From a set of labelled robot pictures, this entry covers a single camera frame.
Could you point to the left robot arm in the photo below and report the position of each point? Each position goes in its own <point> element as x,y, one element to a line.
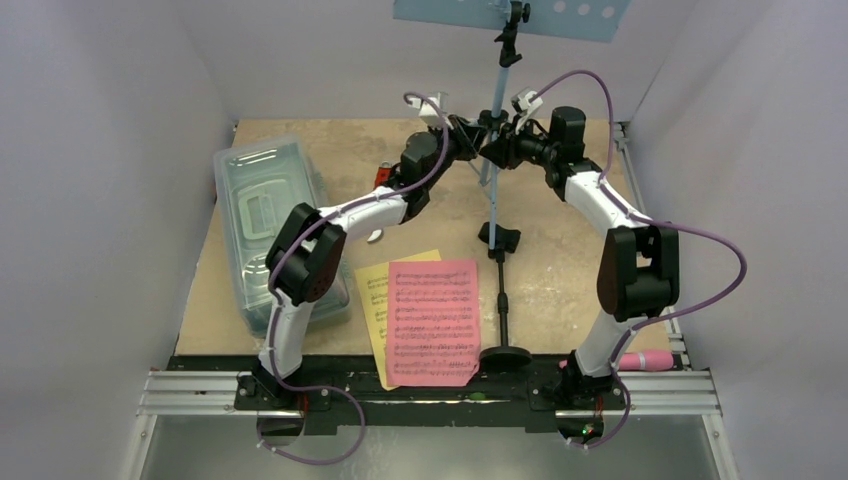
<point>305,256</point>

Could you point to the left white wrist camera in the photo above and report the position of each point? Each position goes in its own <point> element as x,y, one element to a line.
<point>430,111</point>

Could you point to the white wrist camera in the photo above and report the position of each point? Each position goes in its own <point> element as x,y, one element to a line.
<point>430,111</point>
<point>526,103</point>

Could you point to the blue perforated music stand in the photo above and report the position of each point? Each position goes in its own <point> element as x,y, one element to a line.
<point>515,14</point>

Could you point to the pink sheet music page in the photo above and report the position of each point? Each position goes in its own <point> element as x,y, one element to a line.
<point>434,326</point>

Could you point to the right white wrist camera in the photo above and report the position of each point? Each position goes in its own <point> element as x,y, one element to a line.
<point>526,103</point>

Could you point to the yellow sheet music page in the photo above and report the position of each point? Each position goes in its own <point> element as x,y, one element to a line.
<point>372,286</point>

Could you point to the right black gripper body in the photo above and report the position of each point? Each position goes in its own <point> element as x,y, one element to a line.
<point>511,144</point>

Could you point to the black microphone stand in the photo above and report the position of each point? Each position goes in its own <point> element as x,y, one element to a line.
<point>504,356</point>

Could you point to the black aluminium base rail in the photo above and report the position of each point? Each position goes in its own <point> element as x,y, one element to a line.
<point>346,392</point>

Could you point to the clear plastic storage box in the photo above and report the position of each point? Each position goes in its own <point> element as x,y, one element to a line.
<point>257,186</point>

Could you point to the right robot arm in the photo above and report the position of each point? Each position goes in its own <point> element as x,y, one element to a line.
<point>639,272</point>

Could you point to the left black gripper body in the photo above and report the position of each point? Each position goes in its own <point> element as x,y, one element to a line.
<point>459,147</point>

